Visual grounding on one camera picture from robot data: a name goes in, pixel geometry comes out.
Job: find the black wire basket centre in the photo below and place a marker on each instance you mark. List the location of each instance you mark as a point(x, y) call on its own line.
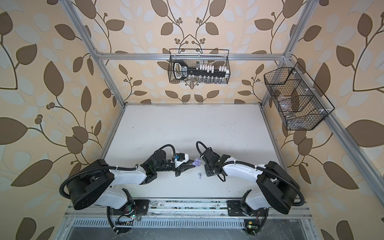
point(207, 55)

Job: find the black wire basket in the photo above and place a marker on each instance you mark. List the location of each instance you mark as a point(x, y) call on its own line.
point(207, 55)
point(300, 102)

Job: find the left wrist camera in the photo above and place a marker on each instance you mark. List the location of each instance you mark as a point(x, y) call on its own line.
point(181, 158)

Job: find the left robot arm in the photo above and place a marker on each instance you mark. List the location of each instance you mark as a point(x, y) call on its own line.
point(94, 185)

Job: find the purple round charging case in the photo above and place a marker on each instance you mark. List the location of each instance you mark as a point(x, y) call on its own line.
point(197, 162)

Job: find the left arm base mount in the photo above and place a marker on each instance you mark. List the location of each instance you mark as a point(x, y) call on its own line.
point(136, 207)

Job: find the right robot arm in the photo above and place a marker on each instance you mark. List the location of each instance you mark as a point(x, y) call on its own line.
point(277, 188)

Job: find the black wire basket right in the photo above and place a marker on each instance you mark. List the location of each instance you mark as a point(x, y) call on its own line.
point(300, 102)

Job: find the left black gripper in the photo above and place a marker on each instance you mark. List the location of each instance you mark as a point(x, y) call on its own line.
point(186, 168)

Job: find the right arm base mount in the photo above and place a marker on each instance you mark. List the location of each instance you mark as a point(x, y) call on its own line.
point(237, 208)

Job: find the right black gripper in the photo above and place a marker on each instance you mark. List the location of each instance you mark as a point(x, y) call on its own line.
point(208, 172)

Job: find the black tool with white bits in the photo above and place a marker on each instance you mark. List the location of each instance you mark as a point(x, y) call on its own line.
point(198, 71)

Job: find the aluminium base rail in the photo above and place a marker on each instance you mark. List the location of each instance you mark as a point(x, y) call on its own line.
point(199, 208)

